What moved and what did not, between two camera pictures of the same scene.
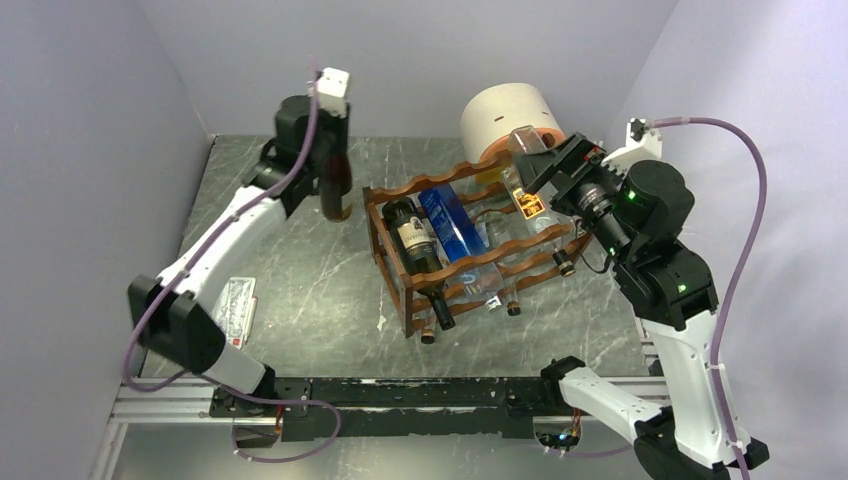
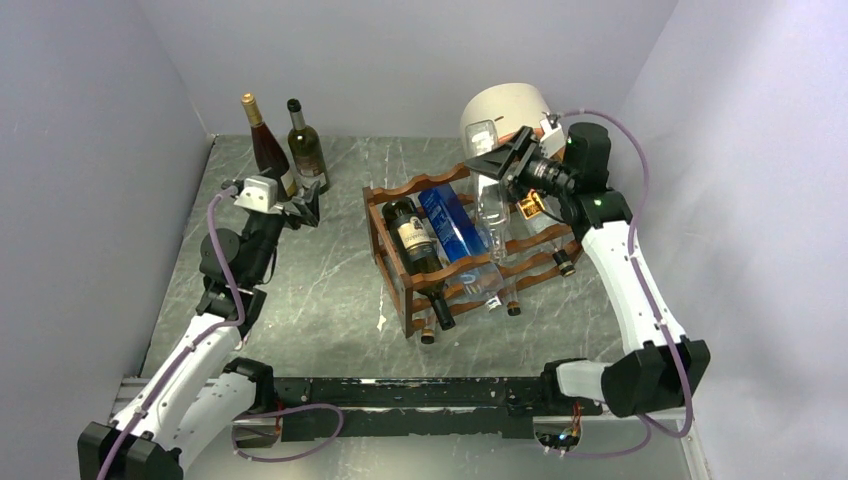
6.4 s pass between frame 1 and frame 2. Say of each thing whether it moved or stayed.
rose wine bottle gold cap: moved
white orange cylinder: stayed
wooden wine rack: stayed
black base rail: stayed
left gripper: moved
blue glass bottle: stayed
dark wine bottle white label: stayed
